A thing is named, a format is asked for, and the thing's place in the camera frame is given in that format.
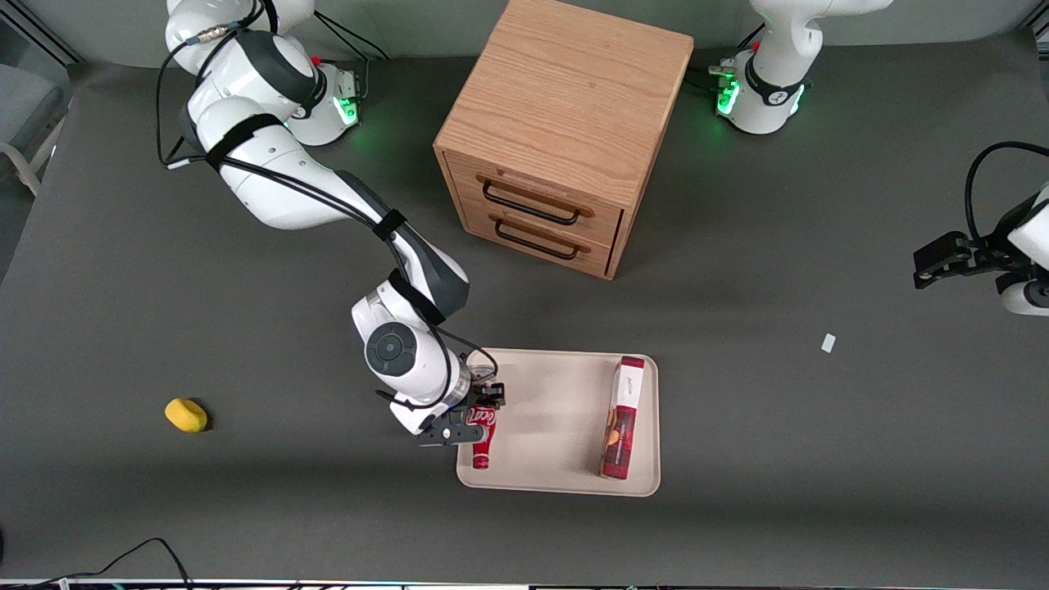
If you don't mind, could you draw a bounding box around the grey chair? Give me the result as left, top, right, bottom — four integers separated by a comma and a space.
0, 64, 68, 199

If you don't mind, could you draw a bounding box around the black drawer handle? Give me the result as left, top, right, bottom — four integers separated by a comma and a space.
481, 179, 583, 226
493, 216, 580, 261

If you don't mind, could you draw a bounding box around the beige plastic tray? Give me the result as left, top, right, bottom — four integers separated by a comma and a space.
456, 347, 661, 498

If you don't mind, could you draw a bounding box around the wooden two-drawer cabinet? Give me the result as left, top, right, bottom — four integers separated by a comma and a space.
433, 0, 696, 282

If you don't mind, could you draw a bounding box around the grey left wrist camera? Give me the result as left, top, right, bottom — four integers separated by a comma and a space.
996, 273, 1049, 318

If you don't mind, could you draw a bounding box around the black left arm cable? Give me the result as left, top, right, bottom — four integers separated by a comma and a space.
964, 141, 1049, 240

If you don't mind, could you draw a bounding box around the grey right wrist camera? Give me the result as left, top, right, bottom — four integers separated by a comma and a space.
388, 395, 447, 436

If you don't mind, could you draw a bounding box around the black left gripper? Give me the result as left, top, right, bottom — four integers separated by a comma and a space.
914, 232, 1025, 290

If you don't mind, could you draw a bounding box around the red coke bottle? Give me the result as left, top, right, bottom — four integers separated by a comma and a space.
470, 405, 500, 471

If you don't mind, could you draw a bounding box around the red snack box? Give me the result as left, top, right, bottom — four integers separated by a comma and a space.
598, 355, 647, 481

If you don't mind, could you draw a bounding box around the black right arm base cable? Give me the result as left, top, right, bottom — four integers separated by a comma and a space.
310, 10, 394, 103

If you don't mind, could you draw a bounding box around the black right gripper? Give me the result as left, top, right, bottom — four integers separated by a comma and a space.
414, 379, 507, 448

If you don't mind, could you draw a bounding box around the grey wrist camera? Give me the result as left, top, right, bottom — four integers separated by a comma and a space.
388, 395, 447, 436
996, 273, 1049, 318

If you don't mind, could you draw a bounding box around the black cable at table edge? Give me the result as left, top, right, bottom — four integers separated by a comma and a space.
0, 537, 195, 590

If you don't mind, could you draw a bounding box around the yellow sponge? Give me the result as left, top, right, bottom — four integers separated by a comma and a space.
164, 397, 209, 433

